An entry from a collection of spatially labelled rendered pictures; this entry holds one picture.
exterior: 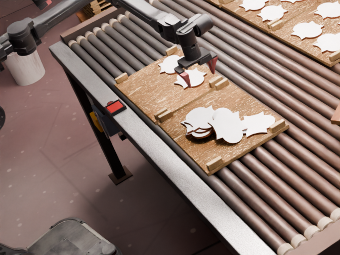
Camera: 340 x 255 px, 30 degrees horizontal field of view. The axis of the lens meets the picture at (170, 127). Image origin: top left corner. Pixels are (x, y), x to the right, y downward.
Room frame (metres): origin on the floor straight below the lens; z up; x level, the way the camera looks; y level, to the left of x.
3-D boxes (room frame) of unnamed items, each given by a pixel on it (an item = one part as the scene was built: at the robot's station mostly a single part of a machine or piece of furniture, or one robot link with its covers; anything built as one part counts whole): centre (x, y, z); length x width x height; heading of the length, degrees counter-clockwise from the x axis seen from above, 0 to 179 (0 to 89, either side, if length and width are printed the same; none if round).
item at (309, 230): (2.17, -0.03, 0.90); 1.95 x 0.05 x 0.05; 16
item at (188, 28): (1.84, -0.16, 1.37); 0.07 x 0.06 x 0.07; 118
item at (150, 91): (2.31, -0.06, 0.93); 0.41 x 0.35 x 0.02; 16
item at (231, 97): (1.91, -0.18, 0.93); 0.41 x 0.35 x 0.02; 15
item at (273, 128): (1.75, -0.36, 0.95); 0.06 x 0.02 x 0.03; 105
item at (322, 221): (2.19, -0.08, 0.90); 1.95 x 0.05 x 0.05; 16
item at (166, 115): (2.06, 0.00, 0.95); 0.06 x 0.02 x 0.03; 105
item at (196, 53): (1.84, -0.16, 1.31); 0.10 x 0.07 x 0.07; 107
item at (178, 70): (1.82, -0.13, 1.24); 0.07 x 0.07 x 0.09; 17
